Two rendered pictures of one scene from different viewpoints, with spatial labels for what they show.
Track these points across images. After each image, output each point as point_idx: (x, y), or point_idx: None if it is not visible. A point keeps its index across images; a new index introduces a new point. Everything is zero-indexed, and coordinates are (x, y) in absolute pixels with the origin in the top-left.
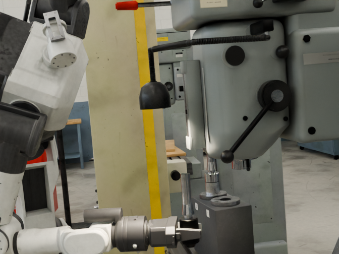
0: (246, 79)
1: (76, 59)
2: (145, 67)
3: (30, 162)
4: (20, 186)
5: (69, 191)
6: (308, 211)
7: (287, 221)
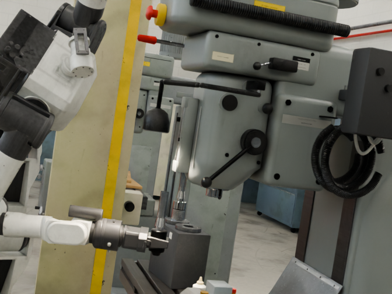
0: (234, 123)
1: (93, 73)
2: (125, 88)
3: None
4: None
5: None
6: (253, 279)
7: (229, 284)
